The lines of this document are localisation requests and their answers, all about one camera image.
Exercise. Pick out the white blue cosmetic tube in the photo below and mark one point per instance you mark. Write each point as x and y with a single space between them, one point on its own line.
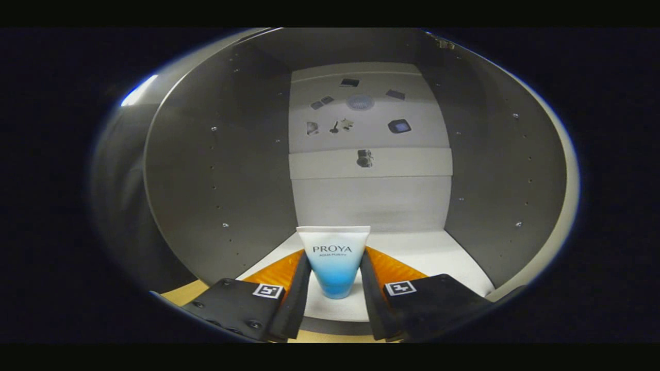
334 257

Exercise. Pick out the ceiling light panel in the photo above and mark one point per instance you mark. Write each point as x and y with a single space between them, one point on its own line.
138 91

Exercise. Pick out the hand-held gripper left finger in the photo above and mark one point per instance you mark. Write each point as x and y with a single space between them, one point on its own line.
296 304

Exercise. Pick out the black backdrop cloth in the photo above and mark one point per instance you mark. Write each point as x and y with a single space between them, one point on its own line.
118 206

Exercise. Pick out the grey cabinet body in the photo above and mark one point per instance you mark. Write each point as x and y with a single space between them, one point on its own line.
232 170

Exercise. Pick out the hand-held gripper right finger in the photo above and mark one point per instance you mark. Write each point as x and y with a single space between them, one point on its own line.
374 304

